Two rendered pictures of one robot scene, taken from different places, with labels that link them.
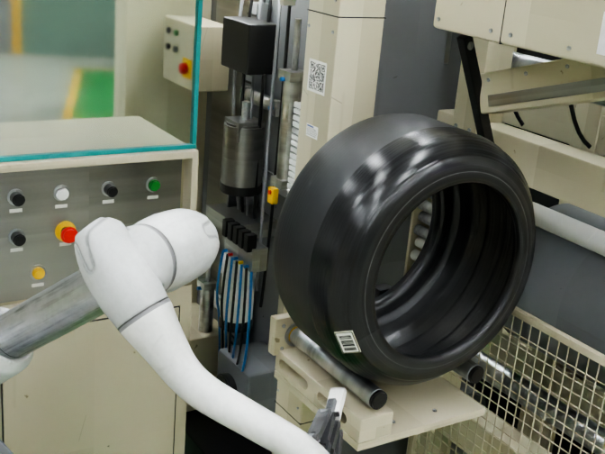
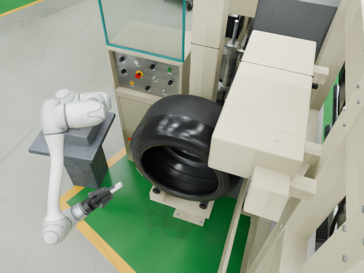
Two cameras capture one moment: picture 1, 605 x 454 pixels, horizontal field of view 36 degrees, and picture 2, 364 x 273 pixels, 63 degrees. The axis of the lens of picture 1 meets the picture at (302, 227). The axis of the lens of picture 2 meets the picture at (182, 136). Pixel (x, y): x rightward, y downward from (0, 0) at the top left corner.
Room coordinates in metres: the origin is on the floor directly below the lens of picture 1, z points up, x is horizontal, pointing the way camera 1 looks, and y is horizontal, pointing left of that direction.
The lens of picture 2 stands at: (1.31, -0.97, 2.41)
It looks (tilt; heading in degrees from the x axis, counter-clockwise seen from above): 49 degrees down; 52
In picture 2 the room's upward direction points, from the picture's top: 2 degrees clockwise
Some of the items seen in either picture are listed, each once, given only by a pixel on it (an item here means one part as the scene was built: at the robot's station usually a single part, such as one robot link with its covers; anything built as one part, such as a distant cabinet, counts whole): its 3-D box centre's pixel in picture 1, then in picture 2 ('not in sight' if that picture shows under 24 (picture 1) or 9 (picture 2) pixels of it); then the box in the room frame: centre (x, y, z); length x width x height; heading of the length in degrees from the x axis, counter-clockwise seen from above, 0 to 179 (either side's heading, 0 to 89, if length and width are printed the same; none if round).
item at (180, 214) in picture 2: not in sight; (192, 207); (2.17, -0.06, 0.01); 0.27 x 0.27 x 0.02; 34
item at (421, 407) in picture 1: (377, 391); (188, 183); (1.97, -0.21, 0.80); 0.37 x 0.36 x 0.02; 124
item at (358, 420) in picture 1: (330, 389); (167, 173); (1.89, -0.10, 0.83); 0.36 x 0.09 x 0.06; 34
